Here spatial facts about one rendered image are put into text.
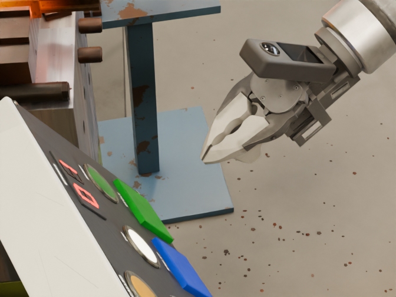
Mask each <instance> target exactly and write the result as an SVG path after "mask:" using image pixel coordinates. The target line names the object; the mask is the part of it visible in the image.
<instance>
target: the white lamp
mask: <svg viewBox="0 0 396 297"><path fill-rule="evenodd" d="M128 232H129V234H130V236H131V238H132V240H133V241H134V243H135V244H136V245H137V246H138V248H139V249H140V250H141V251H142V252H143V253H144V254H145V255H146V256H147V257H148V258H149V259H150V260H152V261H153V262H157V259H156V257H155V255H154V253H153V252H152V251H151V249H150V248H149V246H148V245H147V244H146V243H145V241H144V240H143V239H142V238H141V237H140V236H139V235H138V234H137V233H135V232H134V231H132V230H128Z"/></svg>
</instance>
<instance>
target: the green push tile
mask: <svg viewBox="0 0 396 297"><path fill-rule="evenodd" d="M113 183H114V185H115V186H116V188H117V189H118V191H119V192H120V194H121V195H122V197H123V198H124V200H125V201H126V203H127V204H128V206H129V208H130V209H131V211H132V212H133V213H134V215H135V217H136V218H137V220H138V221H139V223H140V224H141V225H142V226H144V227H145V228H146V229H148V230H149V231H151V232H153V233H154V234H155V235H157V236H158V237H160V238H161V239H163V240H164V241H166V242H167V243H169V244H171V243H172V242H173V238H172V236H171V234H170V233H169V231H168V230H167V229H166V227H165V226H164V224H163V223H162V221H161V220H160V218H159V217H158V215H157V214H156V212H155V211H154V210H153V208H152V207H151V205H150V204H149V202H148V201H147V200H146V199H145V198H144V197H143V196H141V195H139V194H138V193H137V192H135V191H134V190H133V189H132V188H130V187H128V186H127V185H126V184H125V183H123V182H122V181H121V180H119V179H115V180H114V181H113Z"/></svg>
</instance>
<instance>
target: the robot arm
mask: <svg viewBox="0 0 396 297"><path fill-rule="evenodd" d="M321 22H322V25H323V27H321V28H320V29H319V30H318V31H316V33H314V36H315V38H316V39H317V40H318V42H319V43H320V45H321V46H320V47H319V48H318V47H316V46H311V45H302V44H293V43H287V42H278V41H268V40H263V39H254V38H248V39H247V40H246V41H245V43H244V44H243V47H242V49H241V50H240V52H239V55H240V57H241V58H242V59H243V60H244V62H245V63H247V65H248V66H249V67H250V68H251V70H252V72H251V73H250V74H249V75H248V76H246V77H245V78H243V79H241V80H240V81H239V82H238V83H236V84H235V85H234V86H233V87H232V89H231V90H230V91H229V93H228V94H227V96H226V98H225V99H224V101H223V102H222V105H221V106H220V108H219V109H218V111H217V113H216V115H217V116H216V117H215V119H214V120H213V122H212V125H211V126H210V128H209V131H208V134H207V136H206V139H205V141H204V144H203V147H202V151H201V154H200V158H201V160H202V161H203V163H204V164H215V163H221V162H224V161H227V160H230V159H236V160H239V161H241V162H244V163H247V164H250V163H253V162H255V161H256V160H257V159H258V158H259V157H260V156H261V146H262V144H263V143H267V142H270V141H273V140H276V139H277V138H279V137H281V136H282V135H284V134H285V135H286V136H287V137H289V138H290V139H291V140H292V141H295V142H296V143H297V144H298V146H299V147H301V146H302V145H304V144H305V143H306V142H307V141H308V140H309V139H310V138H312V137H313V136H314V135H315V134H316V133H317V132H318V131H320V130H321V129H322V128H323V127H325V126H326V125H327V124H328V123H329V122H330V121H331V120H332V118H331V117H330V116H329V114H328V113H327V112H326V109H327V108H328V107H330V106H331V105H332V104H333V103H334V102H335V101H336V100H338V99H339V98H340V97H341V96H343V95H344V94H345V93H346V92H347V91H348V90H349V89H351V88H352V87H353V86H354V85H355V84H356V83H357V82H358V81H360V80H361V79H360V77H359V75H358V74H359V73H360V72H361V71H363V72H365V73H366V74H372V73H373V72H374V71H375V70H376V69H377V68H379V67H380V66H381V65H382V64H383V63H384V62H386V61H387V60H388V59H389V58H391V57H392V56H393V55H394V54H395V53H396V0H341V1H339V2H338V3H337V4H336V5H335V6H334V7H333V8H332V9H330V10H329V11H328V12H327V13H326V14H325V15H324V16H322V18H321ZM253 102H254V103H258V104H259V105H260V106H261V107H262V108H263V113H264V115H265V116H266V117H265V118H264V117H259V116H255V114H256V112H257V110H258V107H257V105H256V104H254V103H253ZM318 121H319V122H320V124H321V125H320V126H319V127H318V128H317V129H316V130H314V131H313V132H312V133H311V134H310V135H309V136H307V137H306V138H304V137H303V136H302V134H303V133H305V132H306V131H307V130H309V129H310V128H311V127H312V126H313V125H314V124H315V123H317V122H318Z"/></svg>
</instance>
